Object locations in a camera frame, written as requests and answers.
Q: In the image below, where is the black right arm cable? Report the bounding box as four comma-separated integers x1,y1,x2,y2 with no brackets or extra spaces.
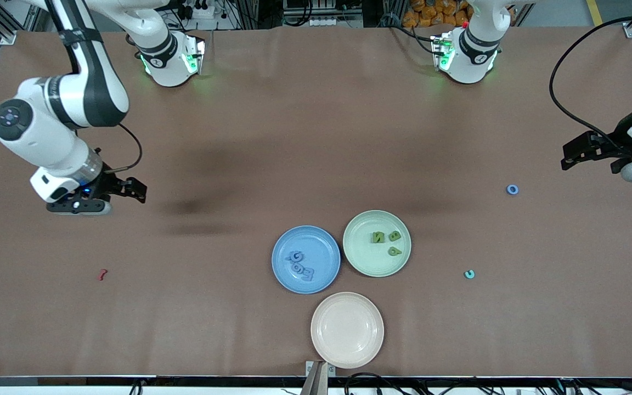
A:
109,123,144,173

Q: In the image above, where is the green plate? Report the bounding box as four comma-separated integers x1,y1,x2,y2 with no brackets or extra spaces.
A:
342,210,412,278

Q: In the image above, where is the white power strip with plugs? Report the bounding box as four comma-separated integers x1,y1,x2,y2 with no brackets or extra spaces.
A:
182,0,219,20

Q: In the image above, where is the beige plate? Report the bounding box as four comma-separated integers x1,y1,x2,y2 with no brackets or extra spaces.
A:
311,291,385,369

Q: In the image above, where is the black cable loop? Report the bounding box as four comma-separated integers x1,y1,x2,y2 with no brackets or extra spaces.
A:
343,373,404,395

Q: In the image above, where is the table cover sheet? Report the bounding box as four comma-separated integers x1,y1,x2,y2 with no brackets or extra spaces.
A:
0,25,632,379

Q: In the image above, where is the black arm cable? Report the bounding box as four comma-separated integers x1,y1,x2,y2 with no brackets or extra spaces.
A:
109,123,144,173
549,14,632,144

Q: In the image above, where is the bag of oranges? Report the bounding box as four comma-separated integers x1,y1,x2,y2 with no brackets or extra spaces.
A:
402,0,473,28

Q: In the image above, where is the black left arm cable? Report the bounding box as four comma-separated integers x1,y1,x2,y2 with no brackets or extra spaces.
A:
549,14,632,144

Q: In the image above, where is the blue plate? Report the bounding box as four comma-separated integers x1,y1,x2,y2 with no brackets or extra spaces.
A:
271,225,342,295

